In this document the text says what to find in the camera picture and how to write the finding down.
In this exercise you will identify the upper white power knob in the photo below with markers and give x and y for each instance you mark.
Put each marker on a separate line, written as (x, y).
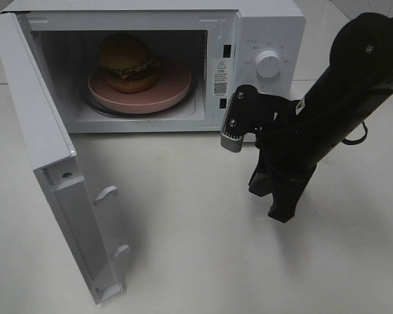
(268, 63)

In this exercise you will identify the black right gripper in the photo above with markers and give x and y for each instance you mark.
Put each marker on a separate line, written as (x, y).
(279, 170)

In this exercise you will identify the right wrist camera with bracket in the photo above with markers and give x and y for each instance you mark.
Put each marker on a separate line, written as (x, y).
(247, 112)

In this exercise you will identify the pink round plate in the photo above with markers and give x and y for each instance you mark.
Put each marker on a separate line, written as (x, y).
(171, 87)

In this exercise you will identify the burger with yellow bun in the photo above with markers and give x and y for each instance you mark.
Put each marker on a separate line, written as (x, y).
(129, 65)

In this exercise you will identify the white microwave oven body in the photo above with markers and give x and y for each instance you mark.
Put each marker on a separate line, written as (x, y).
(218, 40)

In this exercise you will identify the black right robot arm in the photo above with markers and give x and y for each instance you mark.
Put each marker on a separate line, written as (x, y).
(358, 80)

